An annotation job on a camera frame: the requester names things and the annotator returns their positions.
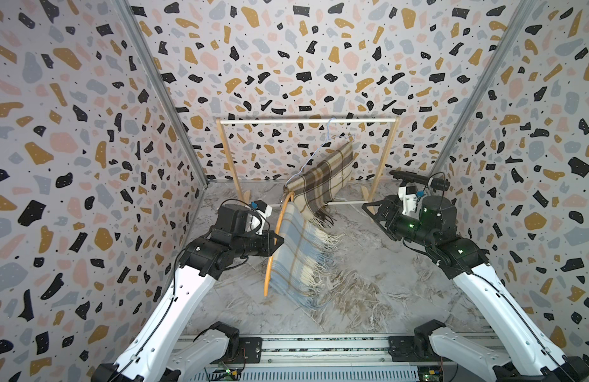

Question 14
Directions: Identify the aluminium corner profile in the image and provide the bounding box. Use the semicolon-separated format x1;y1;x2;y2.
431;0;534;173
112;0;208;189

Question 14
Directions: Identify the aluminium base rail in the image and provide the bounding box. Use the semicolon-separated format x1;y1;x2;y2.
119;331;527;382

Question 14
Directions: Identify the aluminium corner profile left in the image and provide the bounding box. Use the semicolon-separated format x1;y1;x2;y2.
112;0;208;189

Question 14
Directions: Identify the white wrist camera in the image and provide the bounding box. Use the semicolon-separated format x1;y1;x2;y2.
398;183;425;217
250;200;273;235

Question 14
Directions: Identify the wooden clothes rack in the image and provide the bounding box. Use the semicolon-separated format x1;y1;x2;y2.
215;115;401;228

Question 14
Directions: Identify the brown plaid scarf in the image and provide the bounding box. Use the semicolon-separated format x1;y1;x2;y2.
283;143;354;228

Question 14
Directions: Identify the orange wooden hanger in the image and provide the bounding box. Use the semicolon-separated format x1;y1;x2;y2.
263;192;294;297

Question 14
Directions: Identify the aluminium corner profile right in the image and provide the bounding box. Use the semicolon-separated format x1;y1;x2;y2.
431;0;534;173

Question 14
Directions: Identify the green circuit board right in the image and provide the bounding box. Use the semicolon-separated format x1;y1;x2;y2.
418;367;444;382

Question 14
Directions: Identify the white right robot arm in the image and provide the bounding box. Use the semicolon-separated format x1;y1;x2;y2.
362;195;589;381

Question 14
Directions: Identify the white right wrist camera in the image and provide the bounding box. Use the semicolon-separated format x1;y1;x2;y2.
398;183;425;217

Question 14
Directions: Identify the blue plaid scarf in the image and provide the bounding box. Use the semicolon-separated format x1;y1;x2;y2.
265;203;341;310

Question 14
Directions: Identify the green circuit board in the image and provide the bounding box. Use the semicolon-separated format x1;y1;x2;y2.
210;367;243;381
418;367;444;382

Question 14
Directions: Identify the black microphone on stand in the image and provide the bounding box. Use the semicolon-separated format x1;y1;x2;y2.
389;170;450;191

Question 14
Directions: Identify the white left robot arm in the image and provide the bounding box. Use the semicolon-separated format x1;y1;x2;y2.
92;199;284;381

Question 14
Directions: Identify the green circuit board left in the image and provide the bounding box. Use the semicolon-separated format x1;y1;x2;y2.
210;367;243;381

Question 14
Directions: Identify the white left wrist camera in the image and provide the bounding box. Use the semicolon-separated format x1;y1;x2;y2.
250;200;273;235

